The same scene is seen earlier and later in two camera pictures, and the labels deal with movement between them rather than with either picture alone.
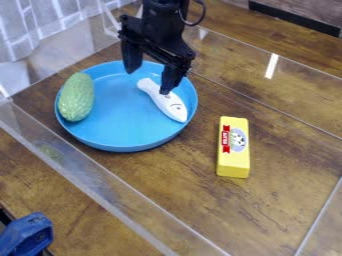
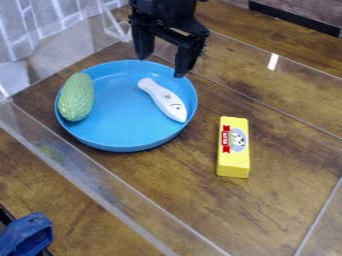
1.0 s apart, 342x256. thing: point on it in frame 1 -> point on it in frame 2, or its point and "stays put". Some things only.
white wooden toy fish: x=168 y=102 stays put
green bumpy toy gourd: x=76 y=97 stays put
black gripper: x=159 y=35 -> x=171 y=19
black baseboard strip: x=295 y=19 stays put
